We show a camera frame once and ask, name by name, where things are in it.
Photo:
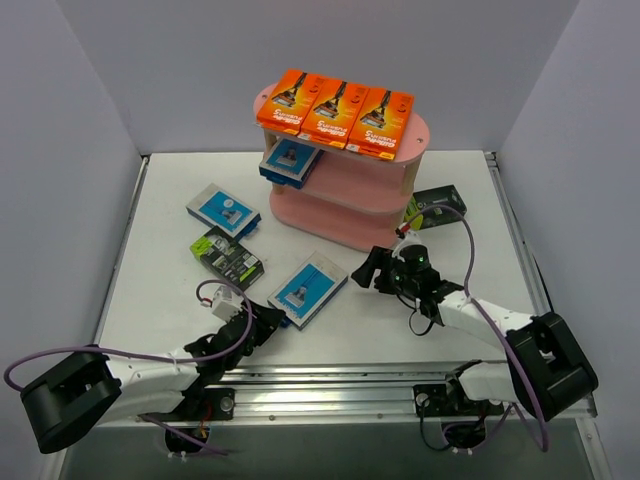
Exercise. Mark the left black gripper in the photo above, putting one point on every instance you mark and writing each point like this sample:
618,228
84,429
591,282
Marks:
258,324

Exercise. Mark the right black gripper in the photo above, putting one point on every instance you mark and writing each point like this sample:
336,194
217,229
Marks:
378,275

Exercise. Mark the blue razor box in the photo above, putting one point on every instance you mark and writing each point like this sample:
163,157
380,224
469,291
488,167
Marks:
289,163
215,206
308,290

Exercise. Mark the black green razor box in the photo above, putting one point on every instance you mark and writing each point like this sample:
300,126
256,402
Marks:
448,207
226,258

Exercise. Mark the small orange razor box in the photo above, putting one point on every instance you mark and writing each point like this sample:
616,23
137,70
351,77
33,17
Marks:
380,125

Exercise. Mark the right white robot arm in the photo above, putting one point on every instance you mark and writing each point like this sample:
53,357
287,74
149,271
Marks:
545,371

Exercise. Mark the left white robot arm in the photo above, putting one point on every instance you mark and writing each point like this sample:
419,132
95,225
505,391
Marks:
94,385

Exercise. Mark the pink three-tier shelf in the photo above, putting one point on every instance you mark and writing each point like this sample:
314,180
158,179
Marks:
351,199

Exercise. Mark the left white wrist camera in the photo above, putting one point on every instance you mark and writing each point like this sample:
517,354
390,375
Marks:
223,303

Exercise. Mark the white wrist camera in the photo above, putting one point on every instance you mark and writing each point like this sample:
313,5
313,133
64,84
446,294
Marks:
223,303
407,236

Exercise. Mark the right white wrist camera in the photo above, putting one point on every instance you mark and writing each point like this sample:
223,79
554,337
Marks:
407,236

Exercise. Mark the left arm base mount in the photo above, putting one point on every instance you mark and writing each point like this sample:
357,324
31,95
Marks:
187,429

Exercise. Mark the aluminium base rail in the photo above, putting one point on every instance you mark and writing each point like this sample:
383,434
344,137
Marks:
327,394

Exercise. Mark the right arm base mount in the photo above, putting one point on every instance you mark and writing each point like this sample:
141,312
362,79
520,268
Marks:
463,421

